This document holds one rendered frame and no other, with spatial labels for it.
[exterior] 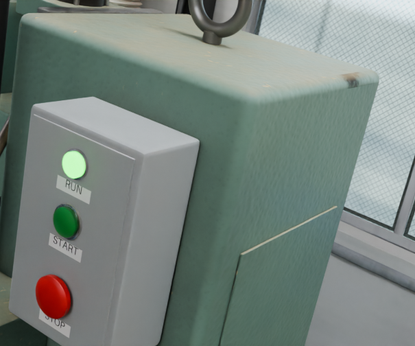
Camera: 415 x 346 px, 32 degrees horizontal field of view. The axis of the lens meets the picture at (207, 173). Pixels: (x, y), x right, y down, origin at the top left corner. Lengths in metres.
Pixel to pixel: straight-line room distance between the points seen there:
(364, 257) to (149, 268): 1.59
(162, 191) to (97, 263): 0.06
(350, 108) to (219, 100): 0.17
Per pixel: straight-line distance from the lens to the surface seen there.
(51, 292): 0.49
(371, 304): 2.08
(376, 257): 2.03
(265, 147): 0.48
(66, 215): 0.47
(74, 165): 0.45
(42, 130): 0.48
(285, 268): 0.59
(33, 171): 0.49
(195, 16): 0.59
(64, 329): 0.51
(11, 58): 0.72
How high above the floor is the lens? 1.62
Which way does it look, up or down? 20 degrees down
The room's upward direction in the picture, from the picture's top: 12 degrees clockwise
